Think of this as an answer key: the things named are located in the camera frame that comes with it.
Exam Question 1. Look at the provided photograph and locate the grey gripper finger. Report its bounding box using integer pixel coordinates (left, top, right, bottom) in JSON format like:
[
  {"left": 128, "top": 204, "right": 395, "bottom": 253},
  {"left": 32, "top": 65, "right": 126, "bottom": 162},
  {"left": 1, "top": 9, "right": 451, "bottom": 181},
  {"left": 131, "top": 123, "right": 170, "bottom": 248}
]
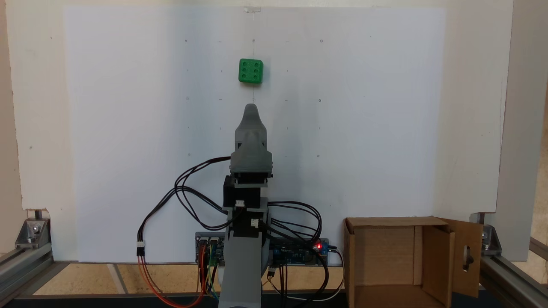
[
  {"left": 235, "top": 104, "right": 268, "bottom": 150},
  {"left": 237, "top": 132, "right": 268, "bottom": 157}
]

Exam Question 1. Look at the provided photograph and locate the green die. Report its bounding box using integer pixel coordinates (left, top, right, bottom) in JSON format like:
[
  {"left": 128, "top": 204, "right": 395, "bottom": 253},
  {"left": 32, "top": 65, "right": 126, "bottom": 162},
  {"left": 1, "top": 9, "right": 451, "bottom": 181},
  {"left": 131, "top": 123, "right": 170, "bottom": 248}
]
[{"left": 238, "top": 59, "right": 264, "bottom": 85}]

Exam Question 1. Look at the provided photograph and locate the blue circuit board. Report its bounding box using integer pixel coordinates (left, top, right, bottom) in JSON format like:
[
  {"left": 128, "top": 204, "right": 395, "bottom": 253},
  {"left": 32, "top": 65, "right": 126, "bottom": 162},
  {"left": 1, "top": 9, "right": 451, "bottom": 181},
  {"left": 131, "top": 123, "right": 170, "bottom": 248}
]
[{"left": 269, "top": 238, "right": 331, "bottom": 267}]

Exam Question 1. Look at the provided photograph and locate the large white paper sheet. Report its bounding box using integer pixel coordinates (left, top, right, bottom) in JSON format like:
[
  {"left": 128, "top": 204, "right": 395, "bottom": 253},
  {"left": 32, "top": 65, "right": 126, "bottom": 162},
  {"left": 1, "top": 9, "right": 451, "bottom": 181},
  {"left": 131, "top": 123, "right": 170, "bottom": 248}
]
[{"left": 63, "top": 6, "right": 447, "bottom": 263}]

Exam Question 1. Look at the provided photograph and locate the open cardboard box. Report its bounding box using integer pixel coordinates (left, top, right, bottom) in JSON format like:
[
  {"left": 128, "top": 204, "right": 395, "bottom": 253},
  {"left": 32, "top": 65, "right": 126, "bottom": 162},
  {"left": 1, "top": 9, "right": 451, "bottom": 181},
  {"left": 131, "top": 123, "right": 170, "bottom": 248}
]
[{"left": 344, "top": 216, "right": 485, "bottom": 308}]

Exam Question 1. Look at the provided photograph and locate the black motor cable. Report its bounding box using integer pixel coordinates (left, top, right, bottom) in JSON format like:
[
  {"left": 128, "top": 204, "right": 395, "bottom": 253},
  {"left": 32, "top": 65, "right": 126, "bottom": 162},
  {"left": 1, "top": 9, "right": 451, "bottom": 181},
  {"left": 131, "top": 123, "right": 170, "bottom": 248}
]
[
  {"left": 259, "top": 201, "right": 323, "bottom": 258},
  {"left": 174, "top": 157, "right": 234, "bottom": 230}
]

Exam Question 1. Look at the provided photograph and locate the small circuit board with wires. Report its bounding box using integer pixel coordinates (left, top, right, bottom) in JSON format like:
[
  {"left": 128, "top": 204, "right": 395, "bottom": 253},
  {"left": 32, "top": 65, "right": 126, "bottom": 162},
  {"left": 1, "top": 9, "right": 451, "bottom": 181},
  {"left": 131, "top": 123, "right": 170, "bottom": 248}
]
[{"left": 195, "top": 232, "right": 226, "bottom": 267}]

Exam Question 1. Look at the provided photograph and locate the green jumper wire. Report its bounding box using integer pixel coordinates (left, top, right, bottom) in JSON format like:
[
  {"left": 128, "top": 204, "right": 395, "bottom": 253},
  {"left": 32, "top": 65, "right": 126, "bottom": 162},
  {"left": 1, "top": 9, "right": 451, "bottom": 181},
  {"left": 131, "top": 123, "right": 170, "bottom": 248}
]
[{"left": 207, "top": 246, "right": 220, "bottom": 300}]

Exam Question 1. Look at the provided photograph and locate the black and white cable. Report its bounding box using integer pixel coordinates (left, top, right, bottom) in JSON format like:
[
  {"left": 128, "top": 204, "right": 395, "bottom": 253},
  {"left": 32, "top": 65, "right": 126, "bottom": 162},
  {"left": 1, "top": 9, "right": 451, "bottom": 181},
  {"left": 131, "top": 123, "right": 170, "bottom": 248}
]
[{"left": 267, "top": 246, "right": 345, "bottom": 302}]

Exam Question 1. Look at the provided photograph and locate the black cable with white connector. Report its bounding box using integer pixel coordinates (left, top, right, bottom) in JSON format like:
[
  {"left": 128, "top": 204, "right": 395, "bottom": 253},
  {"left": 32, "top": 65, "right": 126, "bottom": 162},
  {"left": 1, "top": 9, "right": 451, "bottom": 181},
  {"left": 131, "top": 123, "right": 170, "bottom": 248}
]
[{"left": 137, "top": 188, "right": 227, "bottom": 258}]

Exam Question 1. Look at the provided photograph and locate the orange and red wire pair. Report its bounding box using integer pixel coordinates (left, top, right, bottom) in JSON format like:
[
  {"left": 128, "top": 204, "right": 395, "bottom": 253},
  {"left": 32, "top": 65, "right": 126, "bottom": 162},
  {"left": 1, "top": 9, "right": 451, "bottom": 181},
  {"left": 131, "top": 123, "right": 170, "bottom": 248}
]
[{"left": 137, "top": 255, "right": 207, "bottom": 308}]

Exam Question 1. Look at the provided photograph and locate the aluminium corner bracket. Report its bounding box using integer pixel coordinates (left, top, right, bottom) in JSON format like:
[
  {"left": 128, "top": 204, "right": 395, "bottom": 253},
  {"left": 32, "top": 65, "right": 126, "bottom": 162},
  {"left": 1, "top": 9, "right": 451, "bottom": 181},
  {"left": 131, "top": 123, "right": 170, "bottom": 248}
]
[
  {"left": 15, "top": 218, "right": 51, "bottom": 249},
  {"left": 481, "top": 225, "right": 503, "bottom": 256}
]

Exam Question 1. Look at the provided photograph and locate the aluminium frame rail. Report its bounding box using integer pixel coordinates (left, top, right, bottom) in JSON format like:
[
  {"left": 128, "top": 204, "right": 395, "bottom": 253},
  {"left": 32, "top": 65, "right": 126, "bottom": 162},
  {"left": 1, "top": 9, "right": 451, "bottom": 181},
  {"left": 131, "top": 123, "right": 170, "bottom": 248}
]
[
  {"left": 479, "top": 237, "right": 548, "bottom": 308},
  {"left": 0, "top": 246, "right": 55, "bottom": 302}
]

